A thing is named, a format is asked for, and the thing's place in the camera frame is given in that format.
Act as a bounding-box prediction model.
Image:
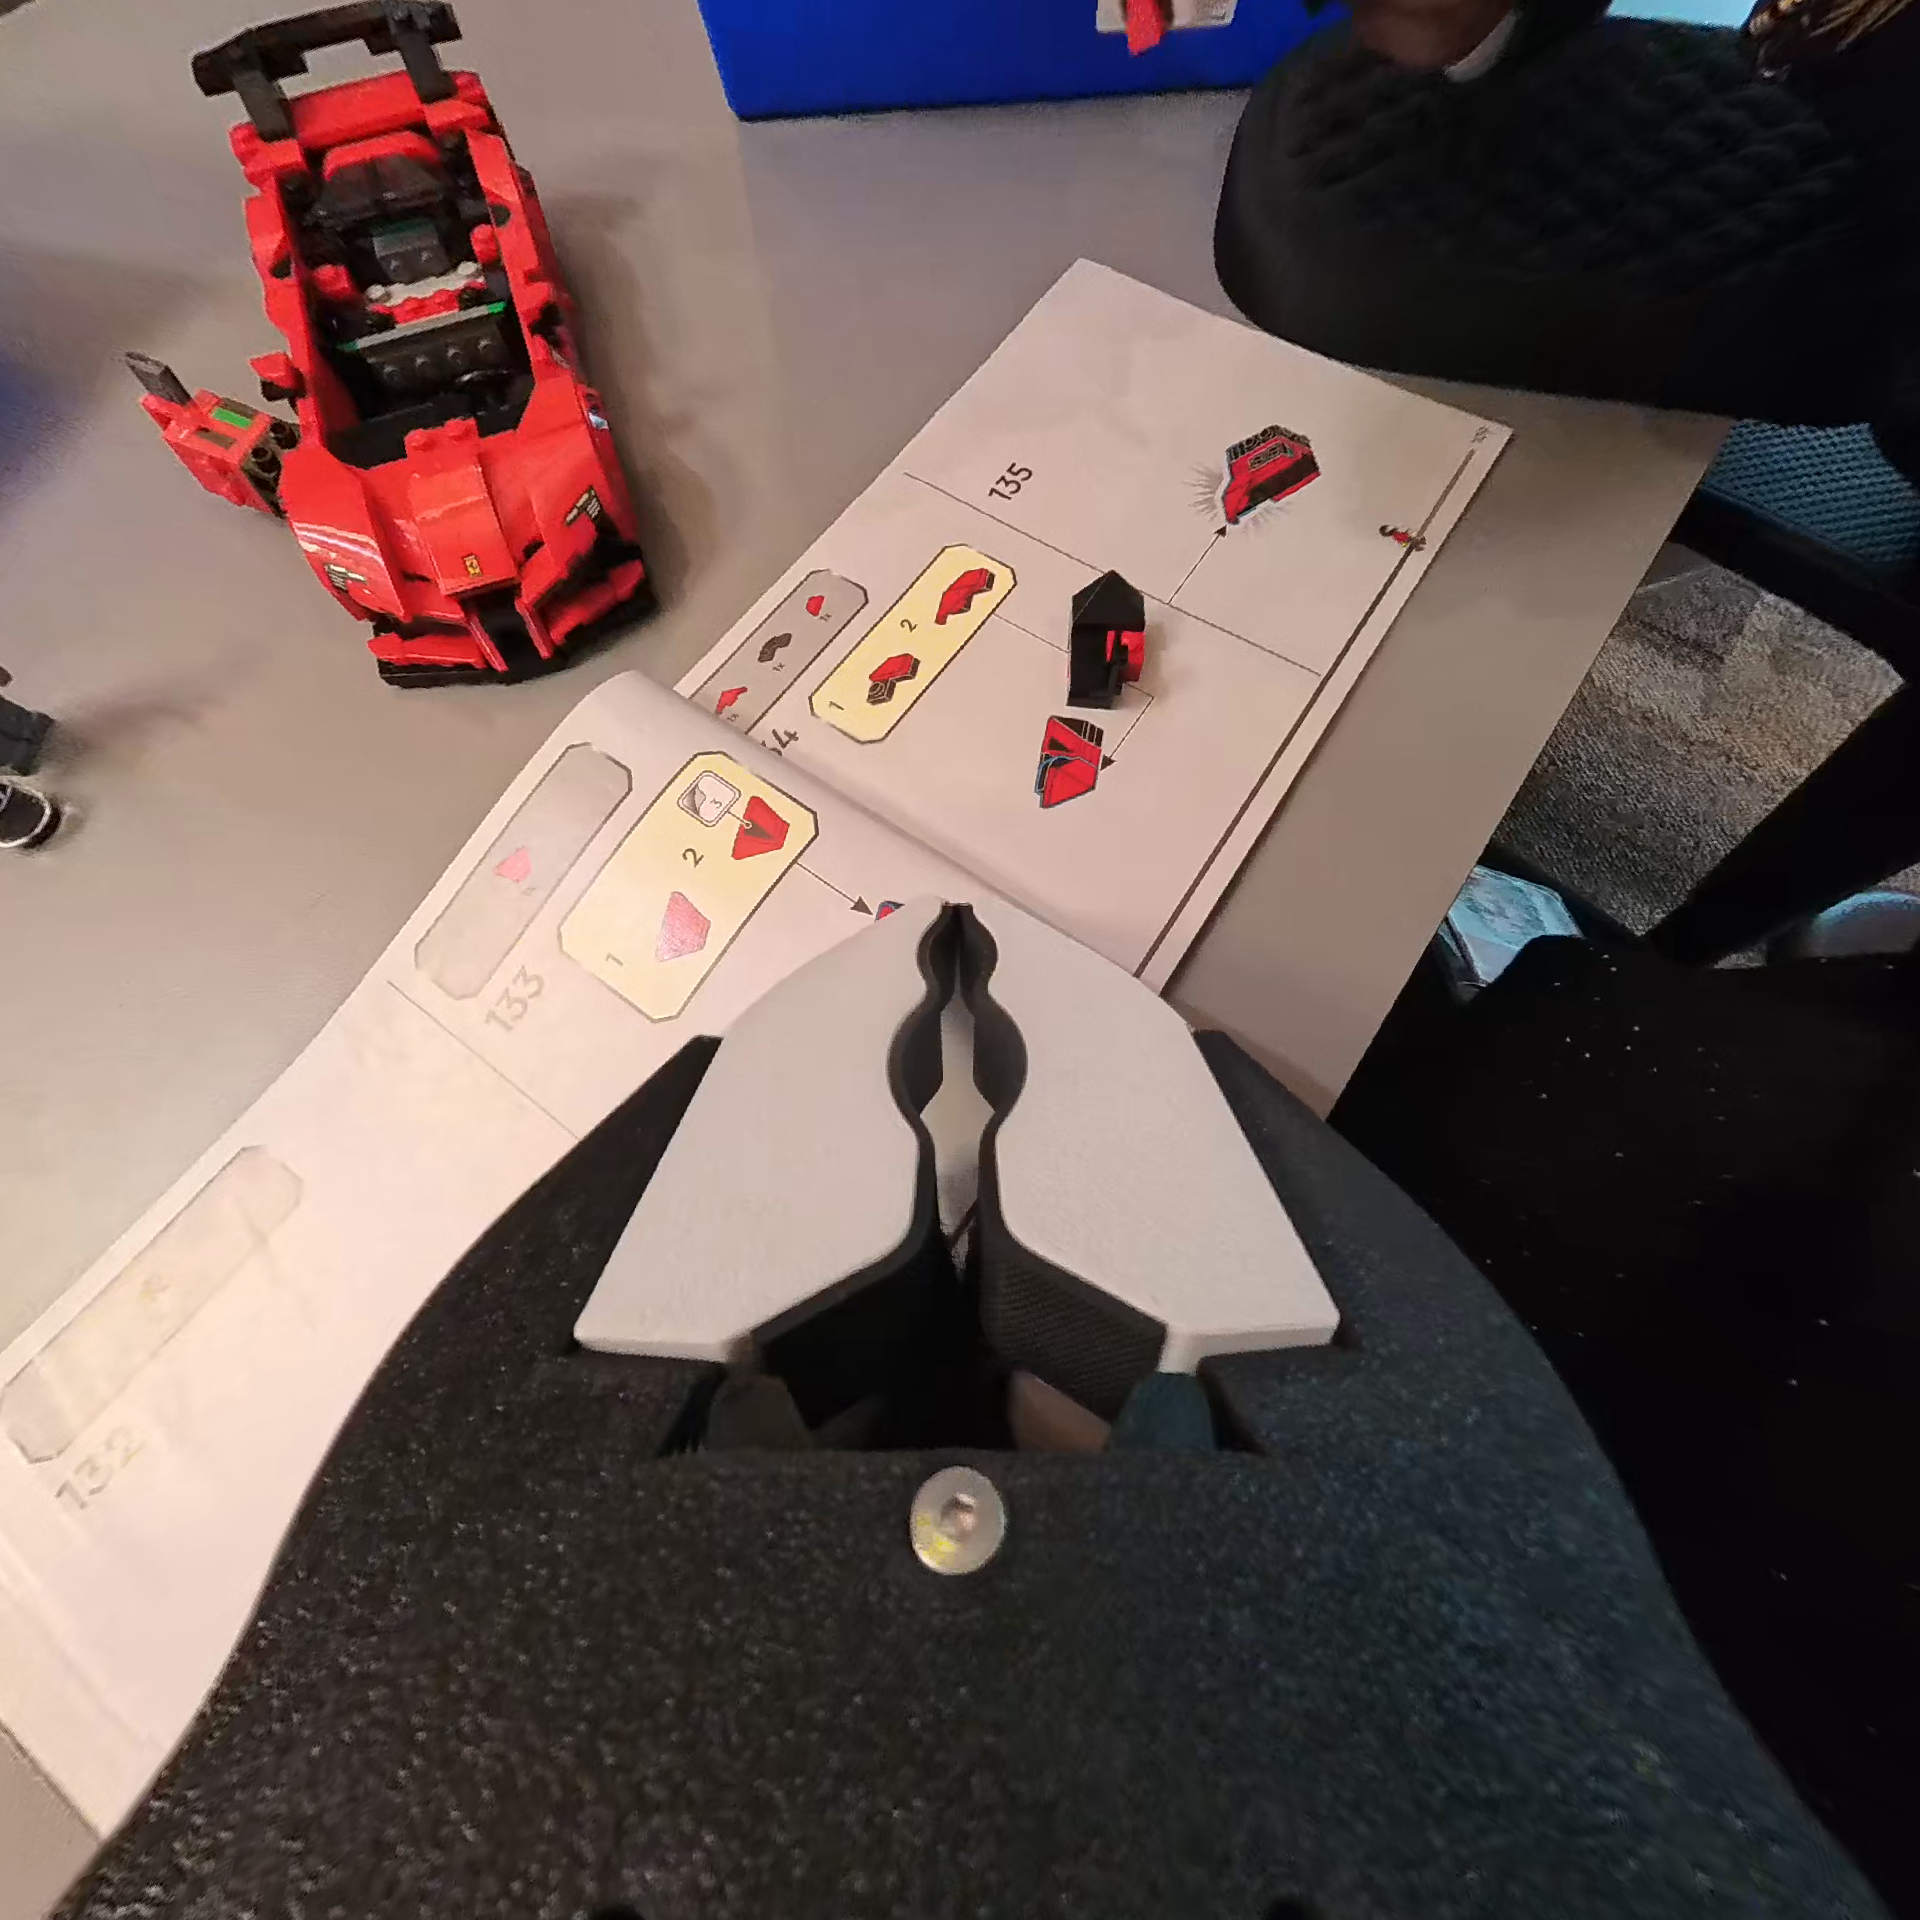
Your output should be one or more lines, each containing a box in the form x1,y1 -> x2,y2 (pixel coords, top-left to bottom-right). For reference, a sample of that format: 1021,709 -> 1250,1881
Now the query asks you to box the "small black red lego assembly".
1068,569 -> 1160,709

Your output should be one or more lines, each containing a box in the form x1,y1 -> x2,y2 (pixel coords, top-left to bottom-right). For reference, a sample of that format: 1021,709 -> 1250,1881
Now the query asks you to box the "red lego sports car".
193,0 -> 658,691

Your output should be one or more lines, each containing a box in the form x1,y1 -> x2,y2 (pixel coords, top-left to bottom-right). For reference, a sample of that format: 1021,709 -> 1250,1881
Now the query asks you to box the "blue box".
699,0 -> 1351,125

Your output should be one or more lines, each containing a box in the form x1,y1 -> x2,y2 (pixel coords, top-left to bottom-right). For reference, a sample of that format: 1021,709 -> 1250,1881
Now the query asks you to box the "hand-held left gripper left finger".
573,899 -> 964,1432

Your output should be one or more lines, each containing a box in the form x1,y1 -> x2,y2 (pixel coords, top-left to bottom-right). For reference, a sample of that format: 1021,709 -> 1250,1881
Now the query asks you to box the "red lego door assembly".
123,354 -> 298,521

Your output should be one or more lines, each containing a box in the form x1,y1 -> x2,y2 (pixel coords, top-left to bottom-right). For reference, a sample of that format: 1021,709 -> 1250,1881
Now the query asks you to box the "lego instruction booklet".
0,258 -> 1516,1844

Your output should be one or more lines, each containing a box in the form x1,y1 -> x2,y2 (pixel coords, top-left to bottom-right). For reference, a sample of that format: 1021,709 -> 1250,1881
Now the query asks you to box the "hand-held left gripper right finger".
957,899 -> 1343,1425

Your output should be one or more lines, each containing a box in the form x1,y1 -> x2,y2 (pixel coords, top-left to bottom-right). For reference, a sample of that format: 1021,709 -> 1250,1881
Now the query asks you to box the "person's right forearm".
1214,0 -> 1920,440

